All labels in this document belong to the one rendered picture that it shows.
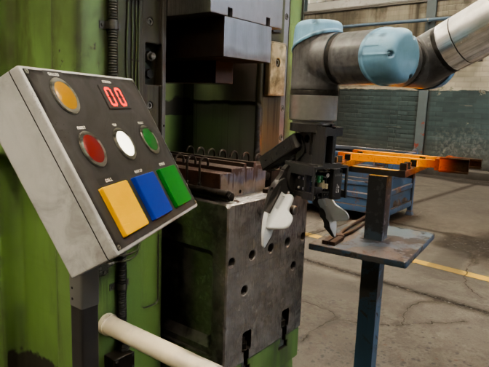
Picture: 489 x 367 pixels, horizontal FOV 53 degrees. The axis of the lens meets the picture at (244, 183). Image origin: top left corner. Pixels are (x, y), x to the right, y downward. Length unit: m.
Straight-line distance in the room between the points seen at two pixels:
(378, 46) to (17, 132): 0.48
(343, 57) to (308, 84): 0.07
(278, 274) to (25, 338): 0.75
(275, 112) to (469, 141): 7.46
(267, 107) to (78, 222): 1.05
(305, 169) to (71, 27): 0.63
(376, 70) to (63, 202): 0.45
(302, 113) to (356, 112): 9.10
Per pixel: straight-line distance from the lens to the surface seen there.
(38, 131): 0.70
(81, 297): 0.91
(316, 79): 0.76
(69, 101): 0.75
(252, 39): 1.34
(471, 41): 0.77
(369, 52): 0.69
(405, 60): 0.70
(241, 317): 1.35
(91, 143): 0.74
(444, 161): 1.60
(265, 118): 1.63
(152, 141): 0.92
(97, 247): 0.68
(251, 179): 1.36
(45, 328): 1.52
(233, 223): 1.22
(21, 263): 1.55
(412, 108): 9.34
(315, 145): 0.76
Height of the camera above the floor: 1.17
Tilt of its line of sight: 9 degrees down
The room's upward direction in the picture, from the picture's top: 2 degrees clockwise
